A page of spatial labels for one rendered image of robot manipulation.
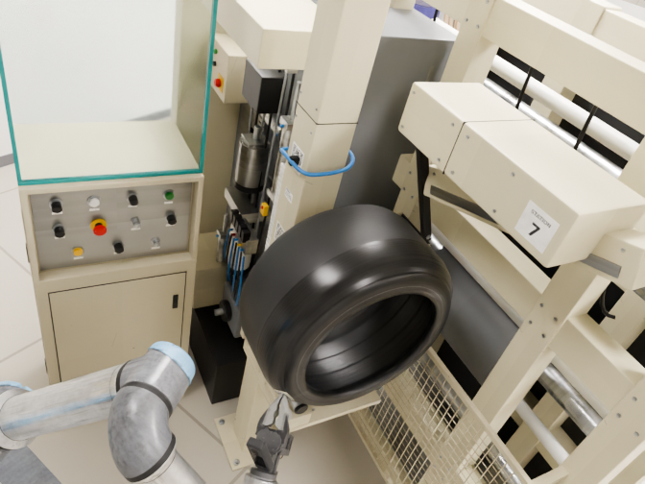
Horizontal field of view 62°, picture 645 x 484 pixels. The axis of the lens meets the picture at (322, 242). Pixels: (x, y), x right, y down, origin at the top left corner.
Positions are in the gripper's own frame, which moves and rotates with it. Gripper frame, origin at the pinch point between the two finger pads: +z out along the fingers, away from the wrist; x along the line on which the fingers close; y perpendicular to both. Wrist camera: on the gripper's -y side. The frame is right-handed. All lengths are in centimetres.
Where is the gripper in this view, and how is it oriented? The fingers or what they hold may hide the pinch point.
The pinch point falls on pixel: (281, 399)
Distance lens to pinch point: 150.6
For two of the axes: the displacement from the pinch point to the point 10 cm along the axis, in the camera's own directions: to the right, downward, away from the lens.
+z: 2.7, -9.2, 2.9
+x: 9.0, 1.3, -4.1
